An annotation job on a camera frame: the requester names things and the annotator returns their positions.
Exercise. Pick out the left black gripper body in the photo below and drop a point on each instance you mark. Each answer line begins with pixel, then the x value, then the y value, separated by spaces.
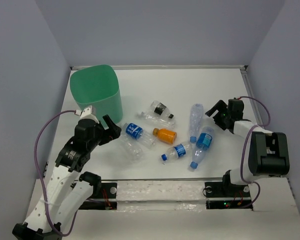
pixel 95 141

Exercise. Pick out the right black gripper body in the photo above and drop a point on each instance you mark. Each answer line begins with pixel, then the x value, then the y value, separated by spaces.
pixel 220 118

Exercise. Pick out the blue label bottle large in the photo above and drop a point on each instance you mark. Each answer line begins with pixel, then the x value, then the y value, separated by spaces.
pixel 139 134

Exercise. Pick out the tall clear blue cap bottle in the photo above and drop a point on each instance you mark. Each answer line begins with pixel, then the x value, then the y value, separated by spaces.
pixel 195 119

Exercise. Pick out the clear crushed bottle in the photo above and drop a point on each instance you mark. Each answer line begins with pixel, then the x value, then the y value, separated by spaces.
pixel 131 147

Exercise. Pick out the clear bottle white cap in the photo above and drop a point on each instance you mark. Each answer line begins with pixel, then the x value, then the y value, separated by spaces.
pixel 156 121

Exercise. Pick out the orange juice bottle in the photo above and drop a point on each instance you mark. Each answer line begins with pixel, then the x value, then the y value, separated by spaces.
pixel 165 135

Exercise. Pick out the small blue cap bottle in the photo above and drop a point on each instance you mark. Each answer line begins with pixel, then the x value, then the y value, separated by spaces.
pixel 177 151

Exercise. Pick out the clear bottle black label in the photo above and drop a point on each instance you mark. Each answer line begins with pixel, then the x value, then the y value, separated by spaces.
pixel 161 110

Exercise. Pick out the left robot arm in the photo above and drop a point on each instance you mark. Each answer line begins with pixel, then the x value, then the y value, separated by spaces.
pixel 68 188

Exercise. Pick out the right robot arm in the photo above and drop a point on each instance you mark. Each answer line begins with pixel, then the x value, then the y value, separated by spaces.
pixel 265 153

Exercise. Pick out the green plastic bin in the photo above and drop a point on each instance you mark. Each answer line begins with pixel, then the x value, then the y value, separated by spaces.
pixel 98 86

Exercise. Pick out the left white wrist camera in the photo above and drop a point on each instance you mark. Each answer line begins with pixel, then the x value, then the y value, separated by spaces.
pixel 87 112

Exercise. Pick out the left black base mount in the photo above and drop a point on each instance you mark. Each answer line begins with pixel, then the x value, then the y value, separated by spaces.
pixel 103 199

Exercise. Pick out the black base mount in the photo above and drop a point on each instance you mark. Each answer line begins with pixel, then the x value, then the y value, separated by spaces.
pixel 103 199
pixel 219 197

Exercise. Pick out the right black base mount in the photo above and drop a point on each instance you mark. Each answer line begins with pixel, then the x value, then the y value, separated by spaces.
pixel 219 197

